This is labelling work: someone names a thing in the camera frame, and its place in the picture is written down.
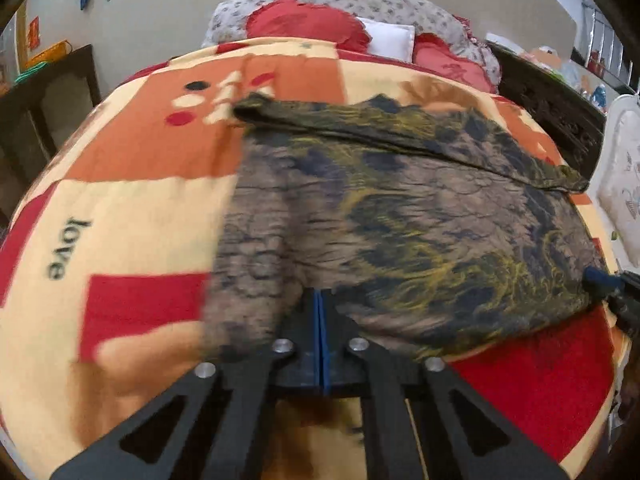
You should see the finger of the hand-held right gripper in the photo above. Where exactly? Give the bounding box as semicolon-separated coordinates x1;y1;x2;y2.
584;266;623;301

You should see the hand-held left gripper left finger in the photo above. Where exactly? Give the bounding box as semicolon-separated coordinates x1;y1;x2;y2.
50;287;321;480

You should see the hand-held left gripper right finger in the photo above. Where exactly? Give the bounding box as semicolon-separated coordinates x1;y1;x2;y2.
320;289;571;480

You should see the dark floral patterned shirt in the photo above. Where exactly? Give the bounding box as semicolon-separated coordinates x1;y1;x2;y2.
202;92;608;366

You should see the white padded chair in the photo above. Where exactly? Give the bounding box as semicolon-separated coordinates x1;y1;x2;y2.
585;92;640;271

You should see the dark carved wooden nightstand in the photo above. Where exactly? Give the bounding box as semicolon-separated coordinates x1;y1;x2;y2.
487;42;608;178

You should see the pile of clutter on nightstand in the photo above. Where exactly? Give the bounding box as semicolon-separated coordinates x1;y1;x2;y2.
487;32;616;111

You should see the metal railing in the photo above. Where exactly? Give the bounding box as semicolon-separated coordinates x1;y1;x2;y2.
580;0;640;91

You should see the red orange printed blanket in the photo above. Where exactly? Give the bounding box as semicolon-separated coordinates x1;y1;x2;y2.
0;37;631;480

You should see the small red heart pillow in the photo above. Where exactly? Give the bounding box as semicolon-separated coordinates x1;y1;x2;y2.
412;34;498;93

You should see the white pillow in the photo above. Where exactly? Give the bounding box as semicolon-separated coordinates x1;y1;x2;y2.
355;17;417;61

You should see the large red heart pillow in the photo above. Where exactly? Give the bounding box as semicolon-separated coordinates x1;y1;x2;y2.
245;0;373;53

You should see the dark wooden cabinet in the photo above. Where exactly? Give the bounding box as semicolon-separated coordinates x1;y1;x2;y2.
0;45;103;221

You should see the orange bag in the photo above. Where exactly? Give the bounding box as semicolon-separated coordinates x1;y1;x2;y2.
29;40;71;68

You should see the green rope bundle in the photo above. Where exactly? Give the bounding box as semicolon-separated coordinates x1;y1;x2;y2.
15;61;51;86

